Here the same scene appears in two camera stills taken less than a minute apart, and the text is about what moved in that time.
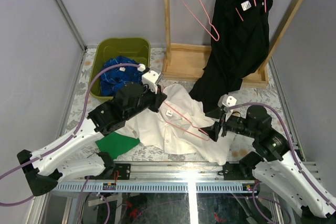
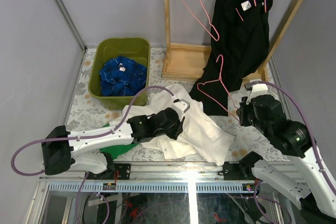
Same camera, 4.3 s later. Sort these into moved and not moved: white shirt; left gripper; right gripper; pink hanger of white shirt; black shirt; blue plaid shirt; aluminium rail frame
Moved: white shirt; pink hanger of white shirt; left gripper; right gripper
Not moved: blue plaid shirt; aluminium rail frame; black shirt
